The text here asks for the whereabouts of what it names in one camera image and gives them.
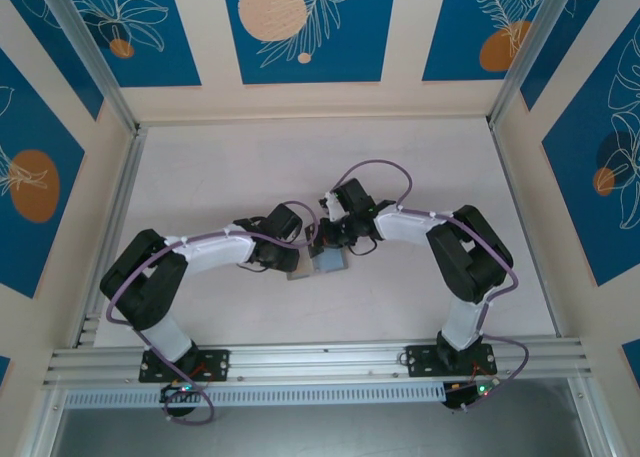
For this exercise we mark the blue panel with peach circle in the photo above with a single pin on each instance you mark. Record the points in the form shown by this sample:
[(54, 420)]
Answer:
[(325, 52)]

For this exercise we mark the aluminium side rail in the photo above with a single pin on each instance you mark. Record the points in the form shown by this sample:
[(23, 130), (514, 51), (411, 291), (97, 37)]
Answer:
[(124, 192)]

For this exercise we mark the circuit board with LED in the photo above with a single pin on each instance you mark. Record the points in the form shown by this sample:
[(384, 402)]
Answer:
[(460, 397), (175, 394)]

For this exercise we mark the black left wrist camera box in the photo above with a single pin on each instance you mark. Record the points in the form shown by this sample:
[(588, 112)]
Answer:
[(284, 221)]

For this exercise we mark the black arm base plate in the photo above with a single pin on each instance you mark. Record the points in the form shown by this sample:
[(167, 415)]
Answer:
[(217, 364), (417, 359)]

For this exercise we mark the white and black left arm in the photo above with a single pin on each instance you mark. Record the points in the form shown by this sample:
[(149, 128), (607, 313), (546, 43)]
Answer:
[(145, 277)]

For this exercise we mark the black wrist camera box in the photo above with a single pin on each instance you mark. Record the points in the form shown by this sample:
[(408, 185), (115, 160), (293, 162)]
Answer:
[(355, 194), (284, 221)]

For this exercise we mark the silver grey card holder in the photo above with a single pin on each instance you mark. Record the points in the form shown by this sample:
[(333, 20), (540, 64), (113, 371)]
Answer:
[(330, 262)]

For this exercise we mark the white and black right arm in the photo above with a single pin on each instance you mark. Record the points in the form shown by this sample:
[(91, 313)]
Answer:
[(470, 257)]

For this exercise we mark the long aluminium frame rail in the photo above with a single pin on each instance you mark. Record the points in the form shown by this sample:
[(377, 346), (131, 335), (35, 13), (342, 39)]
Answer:
[(320, 362)]

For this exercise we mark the blue floral wall panel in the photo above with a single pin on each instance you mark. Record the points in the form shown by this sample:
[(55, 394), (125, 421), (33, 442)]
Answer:
[(55, 42), (450, 52), (30, 127), (585, 42), (590, 202), (165, 52)]

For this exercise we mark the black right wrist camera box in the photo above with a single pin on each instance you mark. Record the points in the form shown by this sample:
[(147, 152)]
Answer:
[(355, 194)]

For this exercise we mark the aluminium frame post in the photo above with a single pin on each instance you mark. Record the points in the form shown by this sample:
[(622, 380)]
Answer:
[(90, 52), (538, 52)]

